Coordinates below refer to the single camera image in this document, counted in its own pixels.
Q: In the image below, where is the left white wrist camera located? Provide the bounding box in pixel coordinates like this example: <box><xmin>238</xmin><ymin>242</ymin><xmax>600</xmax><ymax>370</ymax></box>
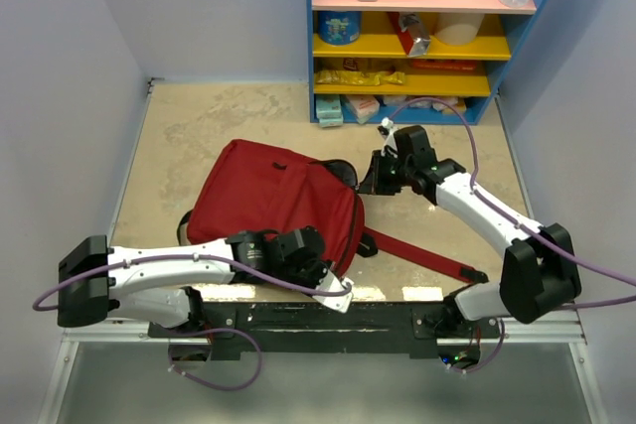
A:
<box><xmin>312</xmin><ymin>271</ymin><xmax>354</xmax><ymax>314</ymax></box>

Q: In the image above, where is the yellow snack packet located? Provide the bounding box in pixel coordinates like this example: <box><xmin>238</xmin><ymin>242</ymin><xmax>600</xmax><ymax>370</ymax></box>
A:
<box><xmin>314</xmin><ymin>70</ymin><xmax>406</xmax><ymax>87</ymax></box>

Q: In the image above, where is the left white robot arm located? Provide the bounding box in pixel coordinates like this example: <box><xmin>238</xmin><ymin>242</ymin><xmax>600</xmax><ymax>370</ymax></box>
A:
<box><xmin>53</xmin><ymin>226</ymin><xmax>350</xmax><ymax>337</ymax></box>

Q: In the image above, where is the orange flat box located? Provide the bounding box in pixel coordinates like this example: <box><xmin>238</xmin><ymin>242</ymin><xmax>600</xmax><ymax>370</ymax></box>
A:
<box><xmin>409</xmin><ymin>59</ymin><xmax>481</xmax><ymax>72</ymax></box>

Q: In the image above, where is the blue cartoon tin can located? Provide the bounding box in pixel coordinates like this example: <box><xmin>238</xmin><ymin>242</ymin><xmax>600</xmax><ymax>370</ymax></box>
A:
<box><xmin>317</xmin><ymin>11</ymin><xmax>362</xmax><ymax>46</ymax></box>

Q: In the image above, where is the red student backpack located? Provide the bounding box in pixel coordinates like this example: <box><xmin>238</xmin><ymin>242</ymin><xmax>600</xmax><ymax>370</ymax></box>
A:
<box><xmin>176</xmin><ymin>139</ymin><xmax>488</xmax><ymax>284</ymax></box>

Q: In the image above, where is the white orange tissue pack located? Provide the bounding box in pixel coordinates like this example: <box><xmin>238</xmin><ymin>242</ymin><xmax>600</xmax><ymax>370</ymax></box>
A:
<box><xmin>344</xmin><ymin>94</ymin><xmax>381</xmax><ymax>124</ymax></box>

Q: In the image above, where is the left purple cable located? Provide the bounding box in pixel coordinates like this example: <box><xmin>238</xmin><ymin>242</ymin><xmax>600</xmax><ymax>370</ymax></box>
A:
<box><xmin>32</xmin><ymin>253</ymin><xmax>354</xmax><ymax>390</ymax></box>

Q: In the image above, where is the red silver snack bag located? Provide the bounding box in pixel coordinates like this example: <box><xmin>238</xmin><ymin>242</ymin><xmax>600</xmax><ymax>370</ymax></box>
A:
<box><xmin>398</xmin><ymin>12</ymin><xmax>431</xmax><ymax>58</ymax></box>

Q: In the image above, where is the aluminium frame rail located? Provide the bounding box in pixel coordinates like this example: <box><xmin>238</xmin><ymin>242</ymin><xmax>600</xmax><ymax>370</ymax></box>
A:
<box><xmin>63</xmin><ymin>312</ymin><xmax>585</xmax><ymax>345</ymax></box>

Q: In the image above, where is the yellow sponge pack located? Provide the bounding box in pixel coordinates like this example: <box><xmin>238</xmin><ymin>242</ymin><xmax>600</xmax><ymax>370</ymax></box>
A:
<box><xmin>441</xmin><ymin>98</ymin><xmax>467</xmax><ymax>115</ymax></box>

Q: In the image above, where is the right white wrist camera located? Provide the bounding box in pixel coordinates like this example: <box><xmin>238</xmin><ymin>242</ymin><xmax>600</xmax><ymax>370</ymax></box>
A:
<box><xmin>378</xmin><ymin>117</ymin><xmax>398</xmax><ymax>158</ymax></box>

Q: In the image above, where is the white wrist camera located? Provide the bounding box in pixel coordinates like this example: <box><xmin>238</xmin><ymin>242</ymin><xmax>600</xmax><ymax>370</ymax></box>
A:
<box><xmin>312</xmin><ymin>271</ymin><xmax>354</xmax><ymax>314</ymax></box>
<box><xmin>378</xmin><ymin>117</ymin><xmax>398</xmax><ymax>158</ymax></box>

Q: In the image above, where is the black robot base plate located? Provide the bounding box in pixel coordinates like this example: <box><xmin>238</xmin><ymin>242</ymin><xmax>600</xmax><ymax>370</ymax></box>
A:
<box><xmin>147</xmin><ymin>300</ymin><xmax>499</xmax><ymax>361</ymax></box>

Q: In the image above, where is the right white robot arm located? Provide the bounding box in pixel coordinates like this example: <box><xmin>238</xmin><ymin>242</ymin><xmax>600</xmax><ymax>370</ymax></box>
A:
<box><xmin>358</xmin><ymin>119</ymin><xmax>581</xmax><ymax>338</ymax></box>

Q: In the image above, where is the blue shelf unit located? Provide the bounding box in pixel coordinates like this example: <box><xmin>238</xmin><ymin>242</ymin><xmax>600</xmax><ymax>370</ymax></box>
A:
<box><xmin>306</xmin><ymin>0</ymin><xmax>547</xmax><ymax>125</ymax></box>

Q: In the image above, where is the white cylindrical container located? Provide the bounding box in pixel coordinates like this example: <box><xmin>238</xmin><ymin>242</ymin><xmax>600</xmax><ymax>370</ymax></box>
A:
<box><xmin>434</xmin><ymin>12</ymin><xmax>485</xmax><ymax>46</ymax></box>

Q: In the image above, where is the teal tissue box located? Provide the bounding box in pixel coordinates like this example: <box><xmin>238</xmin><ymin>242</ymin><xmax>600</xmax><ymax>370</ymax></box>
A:
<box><xmin>315</xmin><ymin>94</ymin><xmax>344</xmax><ymax>128</ymax></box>

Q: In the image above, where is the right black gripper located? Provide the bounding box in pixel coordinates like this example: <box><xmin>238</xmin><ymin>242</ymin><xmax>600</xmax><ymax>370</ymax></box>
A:
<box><xmin>360</xmin><ymin>149</ymin><xmax>414</xmax><ymax>196</ymax></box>

